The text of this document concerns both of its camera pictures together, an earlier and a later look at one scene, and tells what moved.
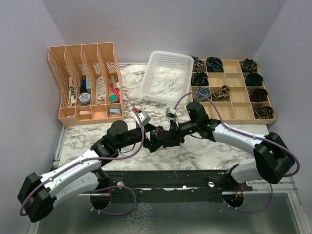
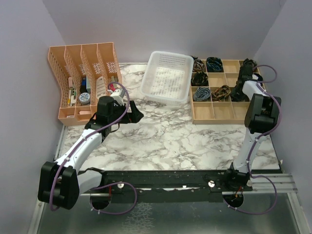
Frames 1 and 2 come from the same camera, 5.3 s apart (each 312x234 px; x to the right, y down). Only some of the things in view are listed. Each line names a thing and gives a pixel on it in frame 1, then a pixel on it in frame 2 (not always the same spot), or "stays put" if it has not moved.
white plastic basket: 167,77 stays put
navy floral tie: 160,132 -> 235,97
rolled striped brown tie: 198,66 stays put
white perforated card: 100,88 stays put
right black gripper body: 183,129 -> 237,91
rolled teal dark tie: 214,64 stays put
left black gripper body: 148,143 -> 118,110
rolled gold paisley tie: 221,94 stays put
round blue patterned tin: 84,98 stays put
